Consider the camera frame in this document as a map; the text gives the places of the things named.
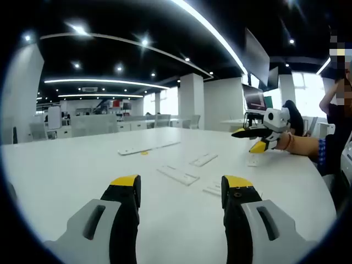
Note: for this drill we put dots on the ceiling air conditioner vent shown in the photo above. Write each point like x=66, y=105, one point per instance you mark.
x=89, y=89

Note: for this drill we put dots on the white chest-worn device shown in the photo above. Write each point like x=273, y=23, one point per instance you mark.
x=347, y=159

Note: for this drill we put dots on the small white socket holder cover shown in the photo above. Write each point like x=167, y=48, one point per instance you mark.
x=253, y=160

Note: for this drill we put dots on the wide white plastic plate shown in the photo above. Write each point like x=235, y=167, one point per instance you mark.
x=178, y=175

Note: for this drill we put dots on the white slotted socket holder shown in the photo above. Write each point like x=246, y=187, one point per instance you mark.
x=213, y=188

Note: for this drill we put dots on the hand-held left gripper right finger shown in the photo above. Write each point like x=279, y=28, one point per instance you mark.
x=236, y=220

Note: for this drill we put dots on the desk computer monitor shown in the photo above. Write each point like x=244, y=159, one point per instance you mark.
x=253, y=97

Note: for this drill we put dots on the grey office chair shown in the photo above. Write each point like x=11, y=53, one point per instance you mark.
x=195, y=121

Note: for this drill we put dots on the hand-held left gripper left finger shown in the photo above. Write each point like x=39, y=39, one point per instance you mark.
x=125, y=220

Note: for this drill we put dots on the person's right hand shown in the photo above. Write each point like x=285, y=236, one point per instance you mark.
x=283, y=141

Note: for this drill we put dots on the long thin ceiling light strip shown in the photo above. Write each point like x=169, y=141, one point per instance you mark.
x=107, y=81

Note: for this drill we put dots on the grey mesh desk partition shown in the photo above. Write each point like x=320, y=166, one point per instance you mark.
x=93, y=125

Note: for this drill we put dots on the small hanging dark screen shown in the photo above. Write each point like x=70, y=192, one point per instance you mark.
x=273, y=78

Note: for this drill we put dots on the long white plastic strip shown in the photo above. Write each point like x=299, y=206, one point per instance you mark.
x=148, y=148

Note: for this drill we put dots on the large hanging dark screen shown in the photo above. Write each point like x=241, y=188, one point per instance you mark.
x=257, y=57

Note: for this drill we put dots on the white standing whiteboard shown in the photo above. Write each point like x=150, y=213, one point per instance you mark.
x=54, y=118

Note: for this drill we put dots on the wide curved ceiling light strip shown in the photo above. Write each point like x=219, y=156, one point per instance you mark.
x=214, y=33

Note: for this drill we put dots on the green board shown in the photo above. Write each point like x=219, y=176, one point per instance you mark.
x=268, y=101

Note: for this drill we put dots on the white rectangular plastic plate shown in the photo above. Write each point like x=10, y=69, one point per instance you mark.
x=204, y=159

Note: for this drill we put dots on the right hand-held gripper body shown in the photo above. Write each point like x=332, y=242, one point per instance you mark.
x=277, y=119

